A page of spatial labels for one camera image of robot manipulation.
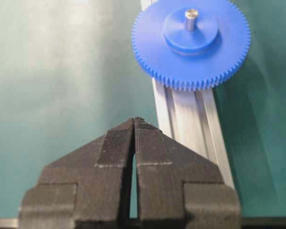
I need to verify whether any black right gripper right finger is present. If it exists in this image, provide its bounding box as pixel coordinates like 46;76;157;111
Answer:
134;117;241;229

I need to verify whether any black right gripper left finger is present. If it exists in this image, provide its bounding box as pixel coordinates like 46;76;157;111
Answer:
19;119;134;229

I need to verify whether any large blue plastic gear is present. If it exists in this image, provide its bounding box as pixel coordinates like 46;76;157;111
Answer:
132;0;251;91

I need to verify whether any silver metal shaft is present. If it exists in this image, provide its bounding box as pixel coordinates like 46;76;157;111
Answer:
184;9;199;31

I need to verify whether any silver aluminium extrusion bar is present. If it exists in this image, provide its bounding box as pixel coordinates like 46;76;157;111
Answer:
139;0;235;190

